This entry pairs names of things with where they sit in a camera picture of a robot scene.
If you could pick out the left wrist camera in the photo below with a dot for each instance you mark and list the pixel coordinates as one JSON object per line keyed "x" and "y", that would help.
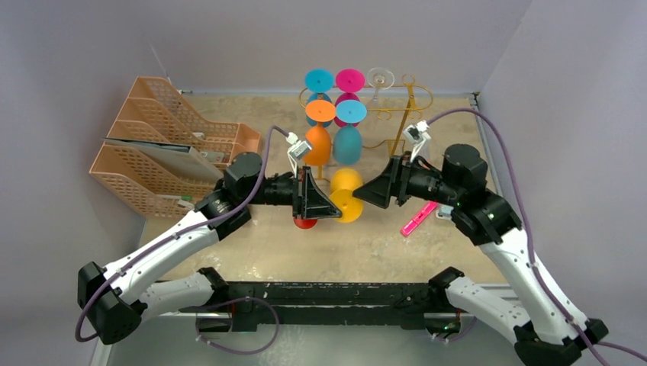
{"x": 297, "y": 150}

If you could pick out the yellow wine glass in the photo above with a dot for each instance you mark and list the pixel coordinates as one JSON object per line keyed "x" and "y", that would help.
{"x": 342, "y": 185}

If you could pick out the peach plastic file organizer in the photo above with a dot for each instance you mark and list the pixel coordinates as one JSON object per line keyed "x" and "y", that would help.
{"x": 155, "y": 111}

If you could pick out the red wine glass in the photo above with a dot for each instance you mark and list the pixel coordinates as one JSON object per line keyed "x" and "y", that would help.
{"x": 305, "y": 224}

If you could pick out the gold wire glass rack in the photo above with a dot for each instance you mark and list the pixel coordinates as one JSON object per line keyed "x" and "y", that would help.
{"x": 383, "y": 126}

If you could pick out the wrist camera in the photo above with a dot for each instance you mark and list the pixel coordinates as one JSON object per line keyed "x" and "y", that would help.
{"x": 297, "y": 150}
{"x": 418, "y": 136}

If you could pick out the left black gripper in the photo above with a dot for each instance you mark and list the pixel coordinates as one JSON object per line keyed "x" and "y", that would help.
{"x": 315, "y": 203}

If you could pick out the clear wine glass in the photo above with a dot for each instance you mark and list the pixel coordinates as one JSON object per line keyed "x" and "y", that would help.
{"x": 379, "y": 79}

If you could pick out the front blue wine glass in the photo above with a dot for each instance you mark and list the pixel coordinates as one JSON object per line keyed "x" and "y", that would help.
{"x": 347, "y": 144}

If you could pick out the light blue stapler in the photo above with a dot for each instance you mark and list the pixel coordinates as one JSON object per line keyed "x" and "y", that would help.
{"x": 444, "y": 212}

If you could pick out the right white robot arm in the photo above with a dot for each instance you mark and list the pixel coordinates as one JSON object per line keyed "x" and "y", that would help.
{"x": 545, "y": 328}

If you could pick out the pink highlighter marker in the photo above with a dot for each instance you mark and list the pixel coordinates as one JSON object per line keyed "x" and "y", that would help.
{"x": 418, "y": 218}

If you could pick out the blue wine glass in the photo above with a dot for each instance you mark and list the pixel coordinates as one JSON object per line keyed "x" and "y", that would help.
{"x": 320, "y": 81}
{"x": 347, "y": 144}

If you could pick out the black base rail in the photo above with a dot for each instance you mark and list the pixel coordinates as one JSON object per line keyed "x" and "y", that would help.
{"x": 410, "y": 306}

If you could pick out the orange wine glass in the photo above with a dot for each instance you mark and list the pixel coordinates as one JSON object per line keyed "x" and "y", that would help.
{"x": 320, "y": 140}

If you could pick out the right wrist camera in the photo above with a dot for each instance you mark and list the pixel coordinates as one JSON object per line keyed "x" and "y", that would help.
{"x": 418, "y": 136}

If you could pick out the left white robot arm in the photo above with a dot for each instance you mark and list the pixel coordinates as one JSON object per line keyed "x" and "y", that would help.
{"x": 110, "y": 296}

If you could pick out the grey folder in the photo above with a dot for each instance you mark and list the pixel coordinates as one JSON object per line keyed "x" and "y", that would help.
{"x": 182, "y": 160}

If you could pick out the magenta wine glass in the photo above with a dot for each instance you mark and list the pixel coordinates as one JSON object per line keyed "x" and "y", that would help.
{"x": 350, "y": 81}

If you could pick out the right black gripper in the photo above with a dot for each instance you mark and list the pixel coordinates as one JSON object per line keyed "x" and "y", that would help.
{"x": 397, "y": 180}

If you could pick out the back blue wine glass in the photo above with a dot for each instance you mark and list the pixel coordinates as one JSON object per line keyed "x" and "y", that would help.
{"x": 320, "y": 81}

